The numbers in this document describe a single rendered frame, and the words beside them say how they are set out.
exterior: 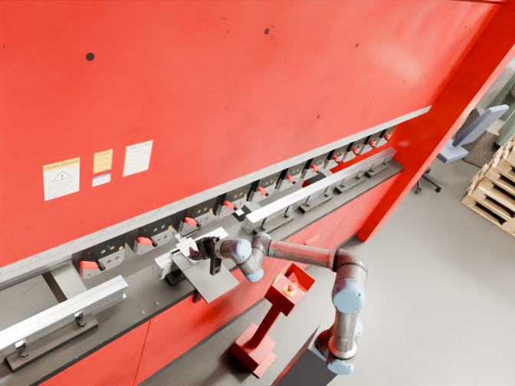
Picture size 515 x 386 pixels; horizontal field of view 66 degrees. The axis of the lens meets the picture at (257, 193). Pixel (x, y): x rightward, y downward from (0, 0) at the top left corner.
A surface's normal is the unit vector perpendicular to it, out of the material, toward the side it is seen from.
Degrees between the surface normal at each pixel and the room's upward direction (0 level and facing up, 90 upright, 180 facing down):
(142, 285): 0
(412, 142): 90
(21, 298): 0
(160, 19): 90
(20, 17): 90
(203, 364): 0
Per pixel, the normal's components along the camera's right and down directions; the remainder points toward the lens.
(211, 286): 0.30, -0.71
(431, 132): -0.69, 0.29
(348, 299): -0.32, 0.44
